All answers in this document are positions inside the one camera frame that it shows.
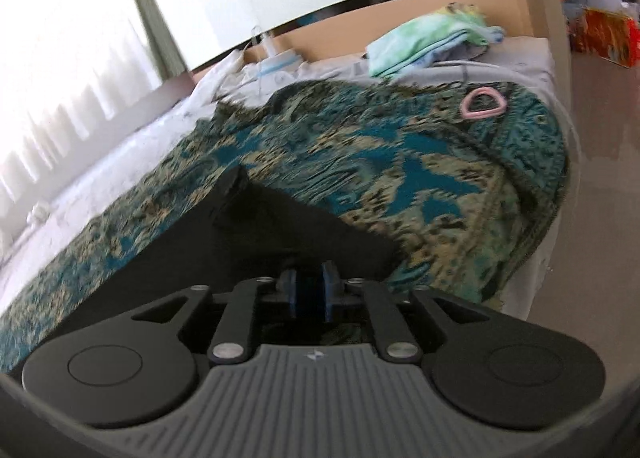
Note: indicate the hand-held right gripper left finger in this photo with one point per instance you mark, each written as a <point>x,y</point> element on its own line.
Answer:
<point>291,294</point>

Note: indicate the teal patterned blanket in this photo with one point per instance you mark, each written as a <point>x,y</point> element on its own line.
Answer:
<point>400,173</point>

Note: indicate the white sheer curtain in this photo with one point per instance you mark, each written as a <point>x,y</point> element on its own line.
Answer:
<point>65,38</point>

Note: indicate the white charger plug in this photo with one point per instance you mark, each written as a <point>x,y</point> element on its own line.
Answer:
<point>270,44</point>

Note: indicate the crumpled white cloth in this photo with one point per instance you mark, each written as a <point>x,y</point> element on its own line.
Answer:
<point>222,76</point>

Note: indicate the tan wooden bed board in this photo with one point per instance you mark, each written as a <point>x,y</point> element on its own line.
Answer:
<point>350,23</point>

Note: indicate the green curtain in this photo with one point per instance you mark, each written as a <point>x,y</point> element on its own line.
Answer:
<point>155,13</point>

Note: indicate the red printed box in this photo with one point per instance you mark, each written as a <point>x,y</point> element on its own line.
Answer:
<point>610,38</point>

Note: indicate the black pants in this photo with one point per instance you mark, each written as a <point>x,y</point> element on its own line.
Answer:
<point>225,233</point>

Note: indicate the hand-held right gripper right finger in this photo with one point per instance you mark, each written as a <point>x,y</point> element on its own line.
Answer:
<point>328,290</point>

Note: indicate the green tie-dye folded cloth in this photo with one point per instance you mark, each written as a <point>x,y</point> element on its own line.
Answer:
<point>430,41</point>

